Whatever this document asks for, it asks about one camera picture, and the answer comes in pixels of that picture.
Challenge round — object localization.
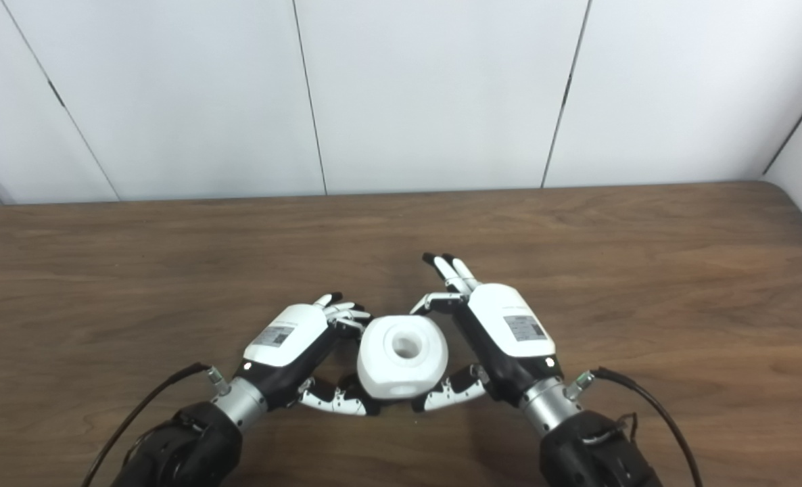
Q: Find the round white plastic piece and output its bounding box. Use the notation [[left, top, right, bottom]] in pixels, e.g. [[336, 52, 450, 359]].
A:
[[356, 315, 449, 401]]

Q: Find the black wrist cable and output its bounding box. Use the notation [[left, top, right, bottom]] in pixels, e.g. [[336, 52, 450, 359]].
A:
[[590, 367, 705, 487], [80, 363, 212, 487]]

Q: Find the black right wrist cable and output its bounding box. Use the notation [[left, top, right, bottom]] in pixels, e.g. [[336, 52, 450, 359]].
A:
[[590, 367, 705, 487]]

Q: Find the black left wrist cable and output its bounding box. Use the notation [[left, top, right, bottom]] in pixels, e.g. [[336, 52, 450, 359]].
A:
[[80, 363, 212, 487]]

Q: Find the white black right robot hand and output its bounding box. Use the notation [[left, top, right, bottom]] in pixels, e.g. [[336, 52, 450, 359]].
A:
[[410, 253, 565, 412]]

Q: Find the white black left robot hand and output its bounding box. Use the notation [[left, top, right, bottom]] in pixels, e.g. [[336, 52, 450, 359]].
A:
[[233, 292, 381, 416]]

